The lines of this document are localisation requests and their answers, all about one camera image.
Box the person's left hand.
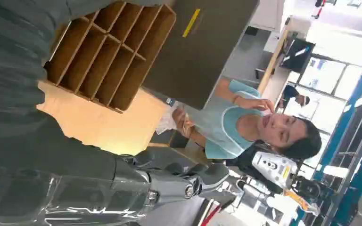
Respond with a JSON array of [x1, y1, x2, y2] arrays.
[[172, 107, 196, 138]]

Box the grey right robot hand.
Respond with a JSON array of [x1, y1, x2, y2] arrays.
[[0, 107, 231, 226]]

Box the person's right hand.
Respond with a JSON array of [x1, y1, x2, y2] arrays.
[[235, 97, 276, 114]]

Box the background person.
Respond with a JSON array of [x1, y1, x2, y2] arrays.
[[277, 84, 311, 110]]

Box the black monitor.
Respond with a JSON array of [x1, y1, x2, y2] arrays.
[[279, 37, 316, 74]]

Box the white and black humanoid robot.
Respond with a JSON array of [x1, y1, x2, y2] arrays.
[[226, 146, 323, 219]]

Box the wooden compartment card box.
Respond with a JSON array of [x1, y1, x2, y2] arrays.
[[45, 1, 177, 113]]

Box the blue metal frame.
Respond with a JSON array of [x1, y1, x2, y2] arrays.
[[293, 40, 362, 226]]

